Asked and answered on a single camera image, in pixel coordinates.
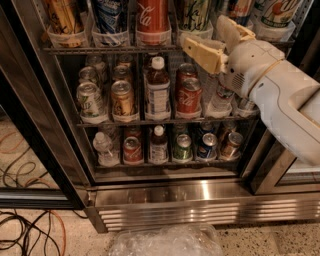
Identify stainless steel fridge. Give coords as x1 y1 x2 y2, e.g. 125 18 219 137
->
1 0 320 233

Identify white green can middle shelf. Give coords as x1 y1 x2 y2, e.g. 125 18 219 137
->
77 82 106 118

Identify red cola can top shelf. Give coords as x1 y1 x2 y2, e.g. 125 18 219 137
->
137 0 168 33

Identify clear water bottle shelf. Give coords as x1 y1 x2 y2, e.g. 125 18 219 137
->
93 132 120 167
211 80 234 111

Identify fridge glass door left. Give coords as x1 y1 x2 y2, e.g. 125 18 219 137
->
0 0 88 209

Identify gold can top shelf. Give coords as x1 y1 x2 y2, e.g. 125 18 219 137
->
43 0 84 35

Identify gold can bottom shelf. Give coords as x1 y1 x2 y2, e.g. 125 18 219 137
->
220 132 243 160

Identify clear plastic bag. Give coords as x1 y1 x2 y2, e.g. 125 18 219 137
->
107 224 224 256

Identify brown tea bottle bottom shelf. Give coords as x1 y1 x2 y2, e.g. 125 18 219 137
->
149 125 168 164

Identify blue can bottom shelf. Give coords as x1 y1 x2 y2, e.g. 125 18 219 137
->
197 133 217 159

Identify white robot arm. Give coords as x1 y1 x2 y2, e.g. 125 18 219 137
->
180 15 320 165

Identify black cables on floor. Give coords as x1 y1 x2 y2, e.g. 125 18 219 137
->
0 209 88 256

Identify orange cable on floor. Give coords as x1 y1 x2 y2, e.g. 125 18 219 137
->
48 209 68 256

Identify gold can middle shelf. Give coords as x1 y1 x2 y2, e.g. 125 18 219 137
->
111 80 135 116

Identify brown tea bottle shelf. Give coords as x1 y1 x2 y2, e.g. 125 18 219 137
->
149 125 168 164
146 56 170 115

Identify green can bottom shelf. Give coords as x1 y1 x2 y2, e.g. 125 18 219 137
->
173 134 192 161

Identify gold can shelf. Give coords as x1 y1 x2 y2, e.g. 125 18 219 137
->
220 132 243 160
111 80 135 116
43 0 84 35

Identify red cola can bottom shelf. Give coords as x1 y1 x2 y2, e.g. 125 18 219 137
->
123 137 143 164

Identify clear water bottle bottom shelf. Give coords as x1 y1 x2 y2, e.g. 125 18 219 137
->
93 132 120 167

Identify silver can middle shelf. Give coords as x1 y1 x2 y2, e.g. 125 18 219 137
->
238 98 255 111

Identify clear water bottle middle shelf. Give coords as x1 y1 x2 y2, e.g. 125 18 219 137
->
211 80 234 111

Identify red cola can middle shelf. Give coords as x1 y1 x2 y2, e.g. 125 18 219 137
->
177 78 202 114

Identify brown tea bottle middle shelf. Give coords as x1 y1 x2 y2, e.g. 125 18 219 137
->
146 56 170 115

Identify middle wire shelf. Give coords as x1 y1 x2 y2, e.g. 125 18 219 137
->
77 116 259 128

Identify top wire shelf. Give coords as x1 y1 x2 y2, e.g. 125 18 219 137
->
43 40 296 56

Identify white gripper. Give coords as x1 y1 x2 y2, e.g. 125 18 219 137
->
180 15 285 98

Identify red cola can shelf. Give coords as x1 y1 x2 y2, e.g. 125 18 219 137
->
123 137 143 164
177 78 202 114
137 0 168 33

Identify wire shelf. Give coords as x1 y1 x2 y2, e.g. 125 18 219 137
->
43 40 296 56
77 116 259 128

